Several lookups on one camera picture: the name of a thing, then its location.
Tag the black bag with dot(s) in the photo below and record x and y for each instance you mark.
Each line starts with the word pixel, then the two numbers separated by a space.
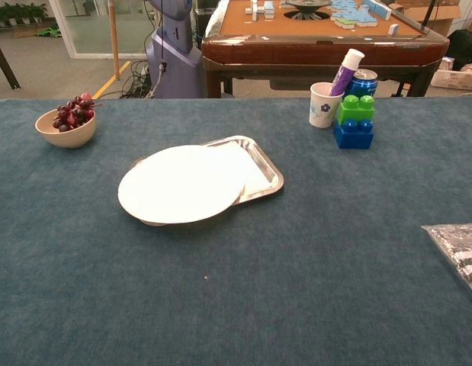
pixel 464 47

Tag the blue felt table cover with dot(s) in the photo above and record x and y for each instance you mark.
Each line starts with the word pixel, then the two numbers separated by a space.
pixel 220 297

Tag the silver metal tray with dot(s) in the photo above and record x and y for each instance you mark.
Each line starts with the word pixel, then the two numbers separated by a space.
pixel 264 164

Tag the blue purple robot base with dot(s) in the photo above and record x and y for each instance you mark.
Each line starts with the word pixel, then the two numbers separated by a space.
pixel 174 65

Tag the red grape bunch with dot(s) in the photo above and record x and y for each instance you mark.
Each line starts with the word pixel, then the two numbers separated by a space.
pixel 73 112

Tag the blue soda can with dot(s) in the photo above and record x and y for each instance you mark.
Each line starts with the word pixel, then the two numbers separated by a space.
pixel 367 89

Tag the black table leg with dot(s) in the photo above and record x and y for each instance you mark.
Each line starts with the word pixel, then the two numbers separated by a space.
pixel 5 65

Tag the plastic bag striped garment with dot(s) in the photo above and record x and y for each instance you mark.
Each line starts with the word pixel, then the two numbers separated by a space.
pixel 460 248

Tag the purple white tube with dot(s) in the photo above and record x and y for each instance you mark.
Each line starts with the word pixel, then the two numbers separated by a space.
pixel 344 74

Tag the single white blue mahjong tile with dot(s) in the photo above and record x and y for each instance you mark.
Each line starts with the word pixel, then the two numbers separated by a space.
pixel 393 29

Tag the flower print paper cup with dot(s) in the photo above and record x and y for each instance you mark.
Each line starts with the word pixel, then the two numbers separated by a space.
pixel 323 114

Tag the beige bowl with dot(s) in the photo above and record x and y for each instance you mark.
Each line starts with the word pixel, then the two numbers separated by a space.
pixel 68 138

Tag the small mahjong tile cluster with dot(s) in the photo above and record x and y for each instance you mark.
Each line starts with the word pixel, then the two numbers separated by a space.
pixel 260 9

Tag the green toy brick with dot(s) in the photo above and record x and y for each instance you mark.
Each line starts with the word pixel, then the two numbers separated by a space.
pixel 354 112

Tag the green potted plant row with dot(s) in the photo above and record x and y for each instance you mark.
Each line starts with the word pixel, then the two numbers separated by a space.
pixel 18 13

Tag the black mahjong table centre dome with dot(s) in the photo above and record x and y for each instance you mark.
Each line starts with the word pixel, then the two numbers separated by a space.
pixel 307 7

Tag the white plastic basket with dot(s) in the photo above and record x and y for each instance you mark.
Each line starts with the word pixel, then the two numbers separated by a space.
pixel 454 80

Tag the blue white mahjong tile pile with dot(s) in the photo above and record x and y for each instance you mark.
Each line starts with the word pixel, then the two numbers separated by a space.
pixel 357 13

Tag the wooden pole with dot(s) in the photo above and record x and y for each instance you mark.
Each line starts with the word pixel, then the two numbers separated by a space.
pixel 113 45

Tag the white paper plate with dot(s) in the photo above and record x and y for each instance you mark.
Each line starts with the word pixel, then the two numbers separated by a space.
pixel 182 183

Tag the cardboard box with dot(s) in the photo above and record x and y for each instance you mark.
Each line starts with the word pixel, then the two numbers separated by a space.
pixel 445 19

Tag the blue toy brick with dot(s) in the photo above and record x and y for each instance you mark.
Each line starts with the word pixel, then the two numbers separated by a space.
pixel 352 139

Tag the brown wooden mahjong table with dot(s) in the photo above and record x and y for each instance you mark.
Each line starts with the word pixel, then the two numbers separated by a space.
pixel 296 53

